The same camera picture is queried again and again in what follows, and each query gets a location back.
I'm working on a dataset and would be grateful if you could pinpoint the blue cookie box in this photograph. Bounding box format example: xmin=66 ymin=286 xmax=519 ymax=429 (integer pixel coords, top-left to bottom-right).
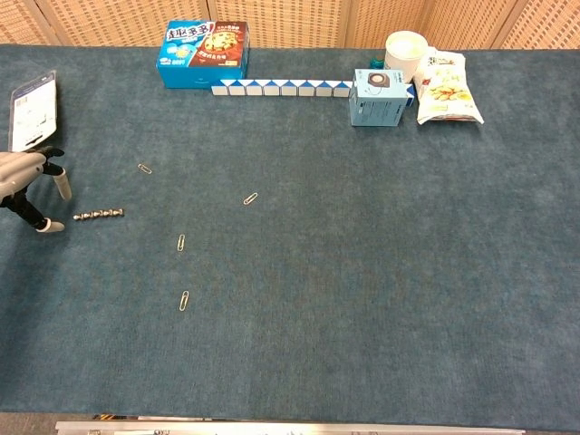
xmin=156 ymin=19 xmax=251 ymax=90

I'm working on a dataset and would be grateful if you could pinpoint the light blue speaker box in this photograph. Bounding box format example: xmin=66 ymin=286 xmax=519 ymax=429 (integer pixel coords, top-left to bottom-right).
xmin=348 ymin=68 xmax=409 ymax=128

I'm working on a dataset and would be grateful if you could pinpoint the silver magnetic bead chain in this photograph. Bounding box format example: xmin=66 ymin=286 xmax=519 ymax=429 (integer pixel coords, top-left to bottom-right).
xmin=72 ymin=208 xmax=126 ymax=222

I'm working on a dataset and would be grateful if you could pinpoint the white blister pack card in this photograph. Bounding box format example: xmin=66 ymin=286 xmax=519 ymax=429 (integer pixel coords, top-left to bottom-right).
xmin=7 ymin=69 xmax=59 ymax=153

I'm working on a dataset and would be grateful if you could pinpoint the woven folding screen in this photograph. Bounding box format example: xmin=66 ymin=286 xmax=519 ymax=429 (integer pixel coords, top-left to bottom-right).
xmin=0 ymin=0 xmax=580 ymax=50

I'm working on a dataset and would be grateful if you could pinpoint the robot left five-finger hand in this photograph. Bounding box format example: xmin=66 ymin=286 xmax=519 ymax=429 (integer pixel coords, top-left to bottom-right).
xmin=0 ymin=146 xmax=73 ymax=234

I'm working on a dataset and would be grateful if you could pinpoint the white peanut snack bag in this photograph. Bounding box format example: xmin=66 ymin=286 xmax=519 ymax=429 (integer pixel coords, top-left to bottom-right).
xmin=415 ymin=46 xmax=485 ymax=126

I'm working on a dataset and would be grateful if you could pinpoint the blue-green table mat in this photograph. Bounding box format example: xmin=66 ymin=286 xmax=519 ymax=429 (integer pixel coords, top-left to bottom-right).
xmin=0 ymin=43 xmax=580 ymax=431

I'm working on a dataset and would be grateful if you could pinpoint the aluminium rail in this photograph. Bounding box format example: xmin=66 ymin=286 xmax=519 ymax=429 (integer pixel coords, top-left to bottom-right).
xmin=54 ymin=415 xmax=527 ymax=435

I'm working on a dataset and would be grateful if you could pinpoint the white paper cup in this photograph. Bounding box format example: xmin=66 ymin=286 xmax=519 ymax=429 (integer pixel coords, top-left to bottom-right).
xmin=384 ymin=30 xmax=430 ymax=85

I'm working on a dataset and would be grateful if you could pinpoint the blue white snake puzzle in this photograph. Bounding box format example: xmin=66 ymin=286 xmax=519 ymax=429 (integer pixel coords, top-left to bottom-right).
xmin=210 ymin=78 xmax=417 ymax=109

